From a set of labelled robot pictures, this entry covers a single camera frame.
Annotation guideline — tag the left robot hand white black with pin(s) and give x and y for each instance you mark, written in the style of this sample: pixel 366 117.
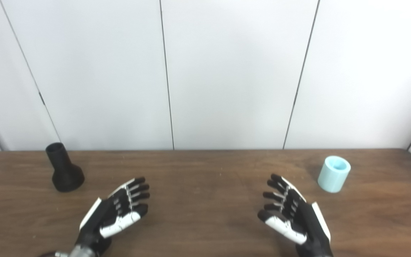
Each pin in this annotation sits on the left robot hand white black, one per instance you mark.
pixel 107 214

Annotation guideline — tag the black funnel-shaped nozzle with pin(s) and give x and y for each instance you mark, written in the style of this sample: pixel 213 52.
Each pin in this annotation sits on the black funnel-shaped nozzle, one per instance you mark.
pixel 66 175

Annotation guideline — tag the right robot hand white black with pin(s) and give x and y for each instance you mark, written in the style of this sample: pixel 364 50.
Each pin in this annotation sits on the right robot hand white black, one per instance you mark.
pixel 303 221

